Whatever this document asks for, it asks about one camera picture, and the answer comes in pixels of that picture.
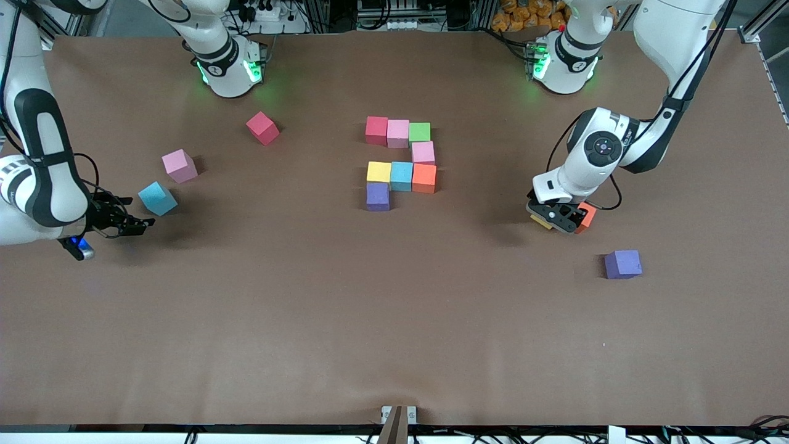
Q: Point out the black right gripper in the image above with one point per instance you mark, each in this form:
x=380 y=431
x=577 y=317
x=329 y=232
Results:
x=103 y=212

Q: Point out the cyan foam block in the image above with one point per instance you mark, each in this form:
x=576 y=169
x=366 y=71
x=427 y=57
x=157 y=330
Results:
x=401 y=176
x=156 y=197

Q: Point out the yellow foam block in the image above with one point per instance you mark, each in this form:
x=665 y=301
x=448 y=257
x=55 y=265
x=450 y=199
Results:
x=378 y=171
x=540 y=222

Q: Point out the orange foam block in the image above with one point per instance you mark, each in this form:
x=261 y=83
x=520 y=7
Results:
x=590 y=216
x=424 y=177

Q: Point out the pink foam block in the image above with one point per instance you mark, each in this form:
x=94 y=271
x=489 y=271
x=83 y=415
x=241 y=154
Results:
x=179 y=164
x=397 y=132
x=423 y=152

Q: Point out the green foam block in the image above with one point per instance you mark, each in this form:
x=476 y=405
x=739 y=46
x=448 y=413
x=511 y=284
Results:
x=420 y=131

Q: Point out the purple foam block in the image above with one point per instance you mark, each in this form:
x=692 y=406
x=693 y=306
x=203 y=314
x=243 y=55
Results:
x=622 y=264
x=378 y=196

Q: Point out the red foam block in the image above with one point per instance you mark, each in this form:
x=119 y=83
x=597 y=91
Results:
x=262 y=126
x=376 y=129

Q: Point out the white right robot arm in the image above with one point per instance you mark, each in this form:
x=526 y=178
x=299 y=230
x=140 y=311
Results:
x=225 y=74

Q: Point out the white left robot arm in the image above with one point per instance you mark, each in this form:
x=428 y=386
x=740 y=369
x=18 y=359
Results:
x=579 y=172

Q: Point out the bag of orange fruits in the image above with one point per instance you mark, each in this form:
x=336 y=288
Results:
x=524 y=15

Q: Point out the white paper tag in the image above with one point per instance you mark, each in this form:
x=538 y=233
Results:
x=616 y=435

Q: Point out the large white power strip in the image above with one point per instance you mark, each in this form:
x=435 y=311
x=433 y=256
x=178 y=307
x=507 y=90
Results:
x=277 y=26

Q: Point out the dark equipment rack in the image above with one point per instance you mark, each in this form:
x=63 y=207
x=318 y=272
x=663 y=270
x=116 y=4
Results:
x=444 y=9

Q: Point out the small white power strip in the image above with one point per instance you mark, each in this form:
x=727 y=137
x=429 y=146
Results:
x=405 y=24

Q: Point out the aluminium frame profile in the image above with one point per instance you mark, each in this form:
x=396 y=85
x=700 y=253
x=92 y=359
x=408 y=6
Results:
x=77 y=12
x=749 y=36

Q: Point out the grey bracket with brown post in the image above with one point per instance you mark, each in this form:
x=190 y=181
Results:
x=397 y=425

